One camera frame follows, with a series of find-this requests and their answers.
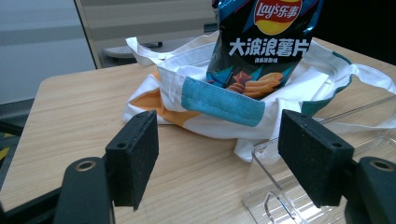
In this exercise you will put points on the white canvas tote bag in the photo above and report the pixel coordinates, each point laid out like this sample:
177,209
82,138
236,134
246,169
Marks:
218,104

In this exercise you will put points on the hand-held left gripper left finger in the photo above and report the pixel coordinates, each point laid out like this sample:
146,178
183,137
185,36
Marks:
134,158

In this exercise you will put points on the clear acrylic stand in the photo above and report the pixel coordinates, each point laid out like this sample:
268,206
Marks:
268,194

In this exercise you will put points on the beige partition panel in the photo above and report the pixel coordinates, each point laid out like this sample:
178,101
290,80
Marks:
140,18

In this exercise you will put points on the black potato chips bag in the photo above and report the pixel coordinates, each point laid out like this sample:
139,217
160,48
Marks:
264,53

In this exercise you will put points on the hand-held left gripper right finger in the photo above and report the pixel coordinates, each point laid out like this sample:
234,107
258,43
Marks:
311,155

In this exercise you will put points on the grey office chair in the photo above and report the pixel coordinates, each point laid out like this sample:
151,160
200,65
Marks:
124,53

